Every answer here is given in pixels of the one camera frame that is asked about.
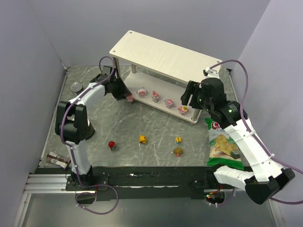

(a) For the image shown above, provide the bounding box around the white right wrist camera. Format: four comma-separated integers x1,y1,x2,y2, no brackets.
203,67,220,79

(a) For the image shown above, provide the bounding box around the aluminium frame rail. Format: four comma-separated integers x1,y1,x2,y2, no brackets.
23,174,67,194

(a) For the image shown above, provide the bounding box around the red cherry toy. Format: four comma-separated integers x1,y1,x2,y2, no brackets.
108,141,116,151

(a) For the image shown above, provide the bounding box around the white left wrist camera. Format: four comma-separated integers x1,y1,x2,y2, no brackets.
100,66,116,81

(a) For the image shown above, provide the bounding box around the small yellow blue toy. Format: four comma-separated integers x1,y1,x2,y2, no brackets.
175,137,182,144

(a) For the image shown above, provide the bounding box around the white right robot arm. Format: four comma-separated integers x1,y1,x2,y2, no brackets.
180,78,295,204

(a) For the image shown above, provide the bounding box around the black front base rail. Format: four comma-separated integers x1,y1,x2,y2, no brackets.
66,166,232,201

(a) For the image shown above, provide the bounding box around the pink toy with blue bows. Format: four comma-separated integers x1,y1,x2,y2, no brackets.
164,99,174,109

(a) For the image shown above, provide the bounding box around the pink white toy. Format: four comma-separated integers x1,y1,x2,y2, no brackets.
136,87,148,98
151,91,159,103

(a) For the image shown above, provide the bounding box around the brown snack packet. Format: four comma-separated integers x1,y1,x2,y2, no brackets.
46,152,71,170

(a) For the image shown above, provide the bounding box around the two-tier white wooden shelf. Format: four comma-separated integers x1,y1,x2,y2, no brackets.
109,30,221,124

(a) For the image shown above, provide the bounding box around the lower purple cable loop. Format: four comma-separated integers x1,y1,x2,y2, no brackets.
75,183,119,215

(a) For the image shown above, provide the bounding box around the olive brown pink toy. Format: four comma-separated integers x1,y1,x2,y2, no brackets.
173,148,183,157

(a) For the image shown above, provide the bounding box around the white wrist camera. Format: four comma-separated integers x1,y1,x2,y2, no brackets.
100,66,116,81
203,67,220,79

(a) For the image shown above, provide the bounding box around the green cassava chips bag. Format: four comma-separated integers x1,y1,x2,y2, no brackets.
205,118,244,170

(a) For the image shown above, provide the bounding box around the pink toy with green hat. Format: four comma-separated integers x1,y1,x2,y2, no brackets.
178,106,189,115

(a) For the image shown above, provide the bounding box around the pink round toy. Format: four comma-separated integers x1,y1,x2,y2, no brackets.
125,94,134,102

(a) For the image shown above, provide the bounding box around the yellow duck burger toy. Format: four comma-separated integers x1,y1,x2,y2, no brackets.
139,135,148,144

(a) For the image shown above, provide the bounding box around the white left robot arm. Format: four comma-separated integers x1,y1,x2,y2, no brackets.
55,74,132,187

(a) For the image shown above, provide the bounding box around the small dark metal can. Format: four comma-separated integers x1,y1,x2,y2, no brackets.
70,82,84,95

